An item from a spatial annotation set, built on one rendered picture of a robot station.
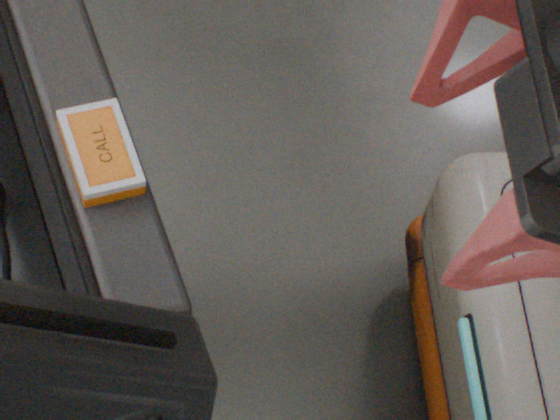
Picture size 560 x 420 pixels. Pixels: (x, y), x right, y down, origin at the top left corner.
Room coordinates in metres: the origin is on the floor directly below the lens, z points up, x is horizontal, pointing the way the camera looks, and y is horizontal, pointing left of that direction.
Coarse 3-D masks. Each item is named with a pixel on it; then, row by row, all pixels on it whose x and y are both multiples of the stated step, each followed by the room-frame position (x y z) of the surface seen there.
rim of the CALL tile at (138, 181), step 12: (72, 108) 0.36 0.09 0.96; (84, 108) 0.36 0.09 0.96; (120, 108) 0.36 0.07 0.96; (60, 120) 0.35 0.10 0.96; (120, 120) 0.35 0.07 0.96; (72, 144) 0.34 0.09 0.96; (132, 144) 0.34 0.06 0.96; (72, 156) 0.33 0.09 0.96; (132, 156) 0.34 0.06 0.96; (84, 180) 0.32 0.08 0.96; (120, 180) 0.32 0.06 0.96; (132, 180) 0.32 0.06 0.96; (144, 180) 0.32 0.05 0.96; (84, 192) 0.31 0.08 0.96; (96, 192) 0.31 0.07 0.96; (108, 192) 0.31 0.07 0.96
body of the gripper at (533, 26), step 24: (528, 0) 0.35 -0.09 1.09; (552, 0) 0.36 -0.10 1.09; (528, 24) 0.34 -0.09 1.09; (552, 24) 0.34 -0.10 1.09; (528, 48) 0.34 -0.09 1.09; (552, 48) 0.33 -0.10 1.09; (552, 72) 0.32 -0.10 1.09; (552, 96) 0.31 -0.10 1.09; (552, 120) 0.30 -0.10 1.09; (552, 144) 0.29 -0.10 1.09; (552, 168) 0.28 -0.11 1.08
